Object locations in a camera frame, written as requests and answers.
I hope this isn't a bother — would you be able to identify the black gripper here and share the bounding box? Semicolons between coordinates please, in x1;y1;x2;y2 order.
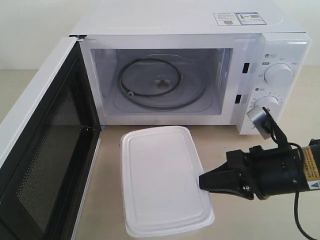
199;146;304;200

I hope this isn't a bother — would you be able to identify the white plastic food container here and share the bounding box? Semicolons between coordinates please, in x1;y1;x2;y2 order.
120;125;215;240

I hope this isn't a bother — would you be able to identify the white microwave door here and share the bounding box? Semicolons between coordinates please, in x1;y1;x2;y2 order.
0;36;101;240

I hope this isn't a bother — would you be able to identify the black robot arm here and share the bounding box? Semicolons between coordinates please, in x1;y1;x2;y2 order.
199;139;320;200

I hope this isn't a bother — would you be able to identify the white Midea microwave oven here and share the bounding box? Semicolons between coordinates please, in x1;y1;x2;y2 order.
70;0;311;135

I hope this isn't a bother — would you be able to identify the lower white timer knob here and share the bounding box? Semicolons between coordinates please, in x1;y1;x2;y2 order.
254;95;280;113

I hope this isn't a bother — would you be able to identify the upper white power knob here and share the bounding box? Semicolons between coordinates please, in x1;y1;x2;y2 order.
264;63;293;87

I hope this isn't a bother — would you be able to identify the glass turntable plate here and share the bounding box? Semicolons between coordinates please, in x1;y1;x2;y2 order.
117;53;209;111

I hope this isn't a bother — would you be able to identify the white label sticker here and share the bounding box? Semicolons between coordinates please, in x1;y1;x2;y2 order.
213;12;267;26

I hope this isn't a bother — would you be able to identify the black camera cable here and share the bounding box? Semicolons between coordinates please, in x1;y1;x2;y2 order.
264;117;320;240

